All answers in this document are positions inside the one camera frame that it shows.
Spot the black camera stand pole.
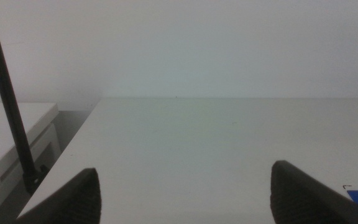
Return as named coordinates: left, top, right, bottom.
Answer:
left=0, top=0, right=51, bottom=195

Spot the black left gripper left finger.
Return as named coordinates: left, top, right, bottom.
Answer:
left=14, top=167, right=102, bottom=224

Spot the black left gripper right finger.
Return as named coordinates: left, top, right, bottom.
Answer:
left=270, top=160, right=358, bottom=224

